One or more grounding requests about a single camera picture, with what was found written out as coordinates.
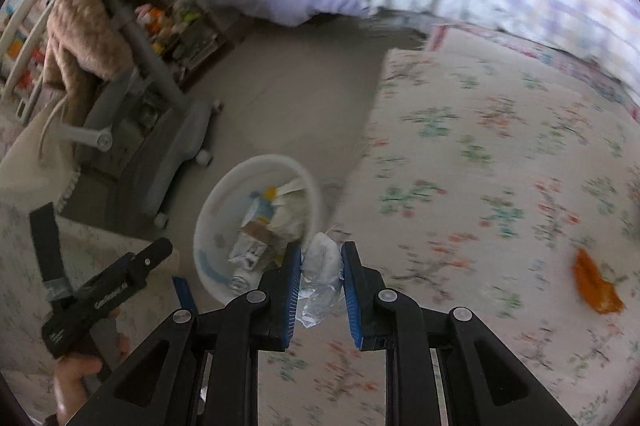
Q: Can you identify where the white round plastic bin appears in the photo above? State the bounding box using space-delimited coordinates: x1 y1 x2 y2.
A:
192 154 323 301

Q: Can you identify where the orange crumpled wrapper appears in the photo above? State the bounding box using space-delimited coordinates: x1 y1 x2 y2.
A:
572 247 626 314

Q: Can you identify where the grey chair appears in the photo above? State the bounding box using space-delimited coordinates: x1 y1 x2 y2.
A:
50 0 223 229

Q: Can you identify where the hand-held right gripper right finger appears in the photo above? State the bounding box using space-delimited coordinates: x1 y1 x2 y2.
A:
340 241 578 426

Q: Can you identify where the white plastic wrapper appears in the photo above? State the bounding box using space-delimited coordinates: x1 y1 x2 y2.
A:
295 231 347 329

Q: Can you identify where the white toy shelf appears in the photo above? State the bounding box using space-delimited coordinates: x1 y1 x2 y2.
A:
0 0 58 121

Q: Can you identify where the pale floral cloth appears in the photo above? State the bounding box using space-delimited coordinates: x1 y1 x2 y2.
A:
0 198 201 377

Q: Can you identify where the black strap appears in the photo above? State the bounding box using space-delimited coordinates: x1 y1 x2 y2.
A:
29 203 71 301

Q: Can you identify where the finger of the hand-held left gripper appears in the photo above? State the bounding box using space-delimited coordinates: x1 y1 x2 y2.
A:
171 276 197 313

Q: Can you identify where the floral bedspread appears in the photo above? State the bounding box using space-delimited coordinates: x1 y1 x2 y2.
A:
260 23 640 426

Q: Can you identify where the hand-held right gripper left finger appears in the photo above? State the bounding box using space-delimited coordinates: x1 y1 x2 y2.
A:
65 241 304 426

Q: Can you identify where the beige lace cloth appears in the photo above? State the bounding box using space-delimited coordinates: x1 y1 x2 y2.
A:
0 98 83 217

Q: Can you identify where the person's left hand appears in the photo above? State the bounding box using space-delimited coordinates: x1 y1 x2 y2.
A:
52 352 106 424

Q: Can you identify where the low shelf with toys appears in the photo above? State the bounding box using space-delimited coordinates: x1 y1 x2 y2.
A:
135 0 236 86

